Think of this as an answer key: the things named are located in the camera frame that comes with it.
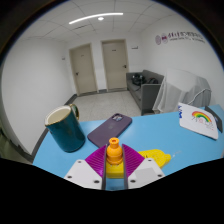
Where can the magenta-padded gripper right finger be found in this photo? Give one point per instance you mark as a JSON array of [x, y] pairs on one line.
[[133, 160]]

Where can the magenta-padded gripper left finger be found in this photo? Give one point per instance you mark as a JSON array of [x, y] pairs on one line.
[[95, 160]]

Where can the orange charger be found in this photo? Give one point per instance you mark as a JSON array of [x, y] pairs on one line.
[[114, 153]]

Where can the purple smartphone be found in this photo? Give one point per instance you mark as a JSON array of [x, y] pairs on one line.
[[108, 130]]

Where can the dark teal mug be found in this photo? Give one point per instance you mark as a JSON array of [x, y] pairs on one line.
[[66, 133]]

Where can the grey sofa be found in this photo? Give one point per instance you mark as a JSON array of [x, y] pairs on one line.
[[146, 98]]

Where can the white rainbow-print mouse pad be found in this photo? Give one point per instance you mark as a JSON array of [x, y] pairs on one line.
[[196, 125]]

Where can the black bag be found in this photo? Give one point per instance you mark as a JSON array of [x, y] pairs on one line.
[[137, 80]]

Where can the white cloth-covered equipment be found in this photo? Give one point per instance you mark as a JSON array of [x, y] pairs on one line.
[[180, 86]]

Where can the beige door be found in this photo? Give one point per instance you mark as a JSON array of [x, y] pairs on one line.
[[115, 65], [83, 70]]

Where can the small round ceiling lamp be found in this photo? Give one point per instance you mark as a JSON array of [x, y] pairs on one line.
[[100, 18]]

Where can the long ceiling light strip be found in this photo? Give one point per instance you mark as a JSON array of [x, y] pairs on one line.
[[95, 16]]

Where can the purple wall sign lettering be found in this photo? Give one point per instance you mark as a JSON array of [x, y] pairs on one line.
[[180, 36]]

